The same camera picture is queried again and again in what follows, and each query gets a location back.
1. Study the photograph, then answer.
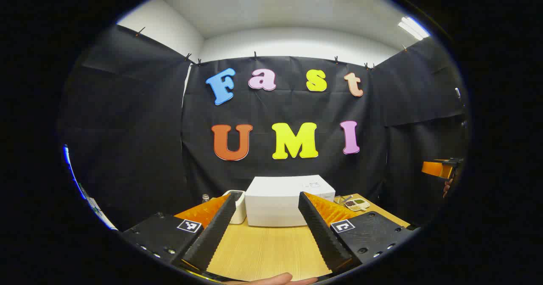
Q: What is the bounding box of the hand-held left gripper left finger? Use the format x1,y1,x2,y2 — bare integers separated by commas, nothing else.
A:
121,193,237,273

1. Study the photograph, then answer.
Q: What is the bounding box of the black backdrop cloth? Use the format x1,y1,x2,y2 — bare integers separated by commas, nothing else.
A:
57,24,469,231

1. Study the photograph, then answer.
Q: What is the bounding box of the white microwave oven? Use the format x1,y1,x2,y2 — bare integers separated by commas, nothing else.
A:
245,175,336,227

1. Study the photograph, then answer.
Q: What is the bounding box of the row of cloth clips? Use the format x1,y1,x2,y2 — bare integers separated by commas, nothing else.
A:
136,26,409,71

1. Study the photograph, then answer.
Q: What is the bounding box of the white divided condiment dish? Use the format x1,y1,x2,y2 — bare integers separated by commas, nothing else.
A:
344,198,371,212

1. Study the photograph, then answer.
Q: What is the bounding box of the small white toaster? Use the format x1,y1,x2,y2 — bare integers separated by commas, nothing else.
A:
223,190,247,225

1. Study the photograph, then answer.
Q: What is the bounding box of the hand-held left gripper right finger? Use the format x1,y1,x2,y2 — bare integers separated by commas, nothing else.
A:
298,192,418,275

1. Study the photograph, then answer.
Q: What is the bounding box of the small ceiling light panel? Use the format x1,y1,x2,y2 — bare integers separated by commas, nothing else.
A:
398,16,430,41

